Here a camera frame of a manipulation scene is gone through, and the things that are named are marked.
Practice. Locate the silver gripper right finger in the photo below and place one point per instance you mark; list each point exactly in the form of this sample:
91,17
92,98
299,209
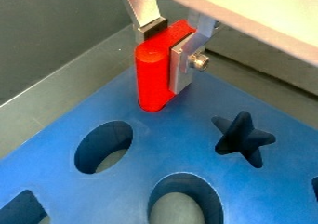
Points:
186,58

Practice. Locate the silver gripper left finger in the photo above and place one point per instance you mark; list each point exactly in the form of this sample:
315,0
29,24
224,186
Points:
147,20

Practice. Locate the red square-circle peg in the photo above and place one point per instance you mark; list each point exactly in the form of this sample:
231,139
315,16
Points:
151,56

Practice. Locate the grey metal tray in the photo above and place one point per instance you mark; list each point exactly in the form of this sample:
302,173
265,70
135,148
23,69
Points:
64,47

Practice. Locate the blue shape sorter board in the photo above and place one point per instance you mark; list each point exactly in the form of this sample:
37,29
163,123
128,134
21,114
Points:
99,166

